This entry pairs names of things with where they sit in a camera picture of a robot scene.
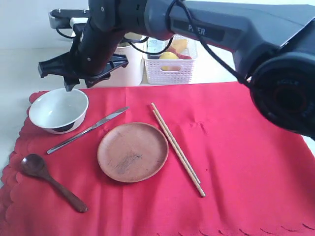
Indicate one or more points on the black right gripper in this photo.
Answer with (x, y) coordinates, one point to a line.
(92, 57)

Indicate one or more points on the white ceramic bowl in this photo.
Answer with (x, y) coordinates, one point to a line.
(59, 111)

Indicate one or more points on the white milk carton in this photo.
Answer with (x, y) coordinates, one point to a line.
(154, 46)

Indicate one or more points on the wooden chopstick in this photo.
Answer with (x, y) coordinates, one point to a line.
(198, 187)
(175, 142)

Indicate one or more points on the yellow lemon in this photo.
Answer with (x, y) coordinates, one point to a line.
(168, 55)

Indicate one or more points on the dark wooden spoon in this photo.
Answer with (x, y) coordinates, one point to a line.
(35, 166)

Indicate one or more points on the brown wooden plate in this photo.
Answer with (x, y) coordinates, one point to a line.
(132, 152)

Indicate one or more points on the red sausage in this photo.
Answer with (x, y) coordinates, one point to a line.
(182, 55)

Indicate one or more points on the yellow cheese wedge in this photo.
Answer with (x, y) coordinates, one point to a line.
(179, 45)

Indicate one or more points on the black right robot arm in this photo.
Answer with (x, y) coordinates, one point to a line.
(273, 48)

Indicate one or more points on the cream plastic bin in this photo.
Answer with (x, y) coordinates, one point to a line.
(129, 76)

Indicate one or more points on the silver table knife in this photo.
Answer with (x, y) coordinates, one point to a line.
(96, 125)

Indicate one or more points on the white perforated plastic basket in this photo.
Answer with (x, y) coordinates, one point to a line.
(172, 71)

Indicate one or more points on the red tablecloth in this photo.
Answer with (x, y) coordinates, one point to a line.
(259, 180)

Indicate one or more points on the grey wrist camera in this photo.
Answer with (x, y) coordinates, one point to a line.
(60, 18)

